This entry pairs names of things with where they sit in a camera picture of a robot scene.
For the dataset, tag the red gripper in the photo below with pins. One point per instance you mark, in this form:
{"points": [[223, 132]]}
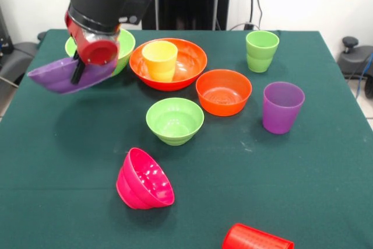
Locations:
{"points": [[96, 50]]}

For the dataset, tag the large purple bowl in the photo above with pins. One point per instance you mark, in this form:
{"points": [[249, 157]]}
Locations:
{"points": [[55, 77]]}

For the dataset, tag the yellow cup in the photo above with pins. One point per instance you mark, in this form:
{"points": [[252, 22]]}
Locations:
{"points": [[159, 62]]}

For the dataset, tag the pink bowl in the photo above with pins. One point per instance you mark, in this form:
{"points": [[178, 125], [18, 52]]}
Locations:
{"points": [[137, 185]]}

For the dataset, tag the small orange bowl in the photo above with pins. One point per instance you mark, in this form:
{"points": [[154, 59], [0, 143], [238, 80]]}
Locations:
{"points": [[224, 97]]}

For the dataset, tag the red cup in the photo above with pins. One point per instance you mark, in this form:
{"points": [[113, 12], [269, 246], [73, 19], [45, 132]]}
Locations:
{"points": [[256, 238]]}

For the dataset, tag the large green bowl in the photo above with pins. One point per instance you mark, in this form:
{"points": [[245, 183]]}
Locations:
{"points": [[125, 47]]}

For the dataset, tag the small green bowl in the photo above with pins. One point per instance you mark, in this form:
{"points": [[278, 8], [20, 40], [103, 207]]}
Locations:
{"points": [[175, 123]]}

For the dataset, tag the large orange-red bowl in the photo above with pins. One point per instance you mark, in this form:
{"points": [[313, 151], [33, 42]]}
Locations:
{"points": [[192, 65]]}

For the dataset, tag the green cup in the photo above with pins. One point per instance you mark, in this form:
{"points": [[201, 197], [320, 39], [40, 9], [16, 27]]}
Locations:
{"points": [[262, 53]]}

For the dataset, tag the purple cup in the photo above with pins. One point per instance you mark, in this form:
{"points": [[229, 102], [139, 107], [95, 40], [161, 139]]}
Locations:
{"points": [[281, 112]]}

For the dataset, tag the dark green tablecloth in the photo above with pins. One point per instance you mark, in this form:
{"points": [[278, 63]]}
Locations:
{"points": [[291, 173]]}

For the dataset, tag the black pedestal leg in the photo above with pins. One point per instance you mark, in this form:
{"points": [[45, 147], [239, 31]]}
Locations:
{"points": [[352, 59], [17, 59]]}

